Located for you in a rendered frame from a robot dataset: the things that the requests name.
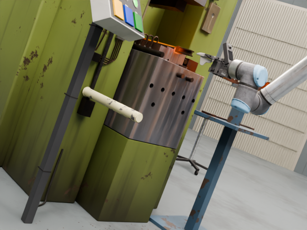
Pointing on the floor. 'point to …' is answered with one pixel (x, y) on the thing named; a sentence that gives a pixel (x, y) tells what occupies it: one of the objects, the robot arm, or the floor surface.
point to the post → (61, 123)
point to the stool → (195, 149)
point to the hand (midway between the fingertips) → (204, 56)
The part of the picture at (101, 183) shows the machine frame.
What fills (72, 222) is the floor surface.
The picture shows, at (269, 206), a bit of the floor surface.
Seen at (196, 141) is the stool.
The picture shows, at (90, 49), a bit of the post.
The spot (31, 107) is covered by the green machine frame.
